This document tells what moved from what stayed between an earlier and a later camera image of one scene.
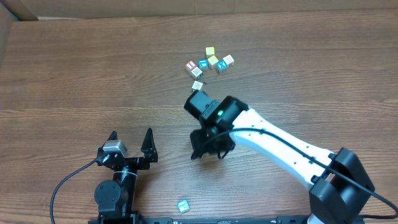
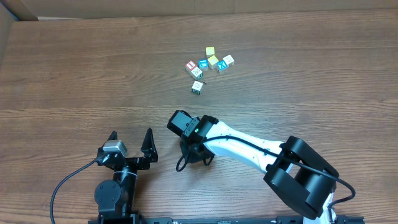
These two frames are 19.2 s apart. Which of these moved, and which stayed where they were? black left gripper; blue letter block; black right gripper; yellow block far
Moved: black right gripper
Stayed: yellow block far; blue letter block; black left gripper
